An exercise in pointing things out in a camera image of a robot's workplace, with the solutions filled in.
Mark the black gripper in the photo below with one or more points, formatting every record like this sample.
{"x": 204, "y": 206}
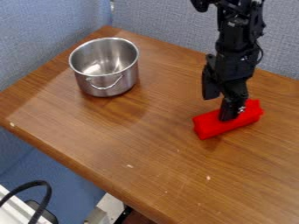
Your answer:
{"x": 225, "y": 73}

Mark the stainless steel pot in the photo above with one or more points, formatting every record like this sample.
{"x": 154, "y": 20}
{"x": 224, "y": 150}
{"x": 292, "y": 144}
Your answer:
{"x": 104, "y": 64}

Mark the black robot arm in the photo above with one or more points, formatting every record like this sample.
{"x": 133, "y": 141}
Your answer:
{"x": 238, "y": 20}

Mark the white appliance with black part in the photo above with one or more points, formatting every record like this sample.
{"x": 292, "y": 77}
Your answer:
{"x": 17, "y": 212}

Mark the white table leg bracket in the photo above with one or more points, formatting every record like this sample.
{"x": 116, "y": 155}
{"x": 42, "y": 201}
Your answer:
{"x": 106, "y": 211}

